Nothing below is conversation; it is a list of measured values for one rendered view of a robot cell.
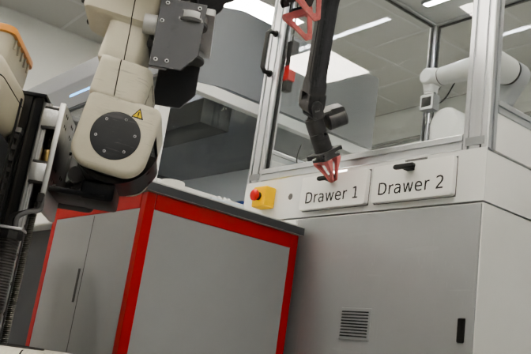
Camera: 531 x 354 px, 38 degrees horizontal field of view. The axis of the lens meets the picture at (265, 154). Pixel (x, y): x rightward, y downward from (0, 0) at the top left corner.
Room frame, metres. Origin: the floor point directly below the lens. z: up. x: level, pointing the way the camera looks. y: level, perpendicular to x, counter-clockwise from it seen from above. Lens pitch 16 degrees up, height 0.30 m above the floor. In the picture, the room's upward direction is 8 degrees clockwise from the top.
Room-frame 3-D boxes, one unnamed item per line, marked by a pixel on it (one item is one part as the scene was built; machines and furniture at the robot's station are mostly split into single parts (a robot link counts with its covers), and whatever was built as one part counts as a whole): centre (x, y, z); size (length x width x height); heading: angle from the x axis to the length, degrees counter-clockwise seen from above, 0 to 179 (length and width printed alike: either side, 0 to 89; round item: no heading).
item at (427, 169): (2.06, -0.42, 0.87); 0.29 x 0.02 x 0.11; 37
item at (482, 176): (2.57, -0.64, 0.87); 1.02 x 0.95 x 0.14; 37
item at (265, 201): (2.56, -0.01, 0.88); 0.07 x 0.05 x 0.07; 37
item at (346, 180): (2.31, -0.23, 0.87); 0.29 x 0.02 x 0.11; 37
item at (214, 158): (3.88, 0.54, 1.13); 1.78 x 1.14 x 0.45; 37
